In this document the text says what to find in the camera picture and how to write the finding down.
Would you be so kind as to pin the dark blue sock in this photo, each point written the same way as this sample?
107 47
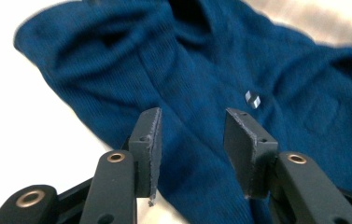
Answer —
195 77

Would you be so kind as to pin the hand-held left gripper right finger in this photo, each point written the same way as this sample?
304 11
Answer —
288 189

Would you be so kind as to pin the small silver sock tag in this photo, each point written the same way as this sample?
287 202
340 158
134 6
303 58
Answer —
252 99

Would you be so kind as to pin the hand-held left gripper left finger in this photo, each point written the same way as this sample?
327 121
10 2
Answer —
114 186

